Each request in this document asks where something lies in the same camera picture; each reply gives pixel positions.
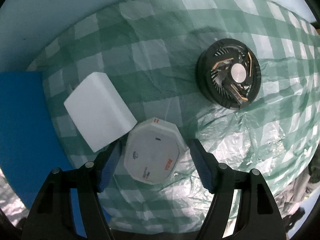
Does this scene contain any white octagonal adapter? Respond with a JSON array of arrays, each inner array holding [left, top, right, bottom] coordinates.
[[124, 118, 187, 185]]

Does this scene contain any white charger block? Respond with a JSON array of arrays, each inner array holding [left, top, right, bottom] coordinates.
[[64, 72, 137, 152]]

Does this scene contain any blue cardboard box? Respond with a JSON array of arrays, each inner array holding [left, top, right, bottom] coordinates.
[[1, 72, 86, 236]]

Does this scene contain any green checkered tablecloth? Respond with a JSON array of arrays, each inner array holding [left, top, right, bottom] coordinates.
[[26, 0, 320, 234]]

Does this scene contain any black round cooling fan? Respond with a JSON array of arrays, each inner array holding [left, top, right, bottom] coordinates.
[[195, 38, 261, 110]]

